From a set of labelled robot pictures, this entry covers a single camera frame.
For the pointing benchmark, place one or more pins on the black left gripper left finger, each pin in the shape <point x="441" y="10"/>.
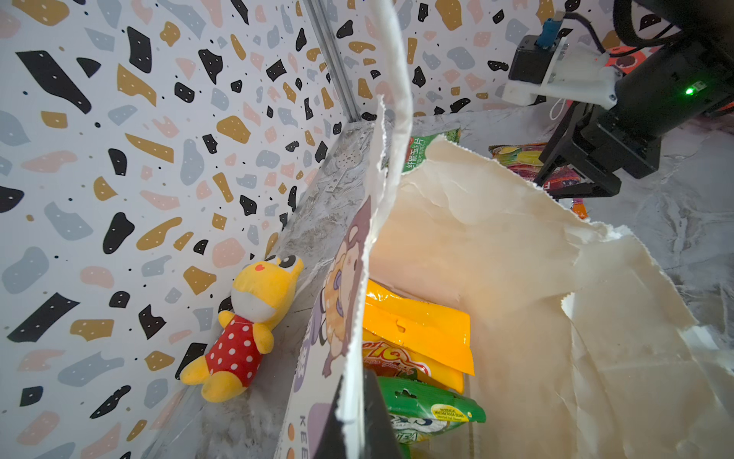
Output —
<point x="331" y="443"/>

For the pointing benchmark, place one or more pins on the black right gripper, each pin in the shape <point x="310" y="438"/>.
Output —
<point x="590" y="141"/>

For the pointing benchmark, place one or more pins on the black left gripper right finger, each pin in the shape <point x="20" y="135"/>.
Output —
<point x="379" y="438"/>

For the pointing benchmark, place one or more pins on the small green snack box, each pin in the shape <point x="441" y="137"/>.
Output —
<point x="419" y="412"/>

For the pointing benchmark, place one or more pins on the Fox's fruits candy bag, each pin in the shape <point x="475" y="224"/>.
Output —
<point x="524" y="160"/>

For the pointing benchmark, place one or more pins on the white printed paper bag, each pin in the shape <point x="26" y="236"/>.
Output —
<point x="582" y="346"/>

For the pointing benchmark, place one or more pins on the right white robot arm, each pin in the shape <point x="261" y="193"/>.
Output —
<point x="691" y="73"/>

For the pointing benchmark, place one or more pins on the yellow snack packet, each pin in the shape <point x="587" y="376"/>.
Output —
<point x="416" y="340"/>

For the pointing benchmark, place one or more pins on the yellow plush toy red dress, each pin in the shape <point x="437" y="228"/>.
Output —
<point x="261" y="297"/>

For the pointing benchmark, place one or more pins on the flat metal perforated bracket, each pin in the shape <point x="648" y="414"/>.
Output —
<point x="348" y="156"/>

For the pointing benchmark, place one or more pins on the aluminium left corner post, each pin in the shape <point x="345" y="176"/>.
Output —
<point x="318" y="13"/>

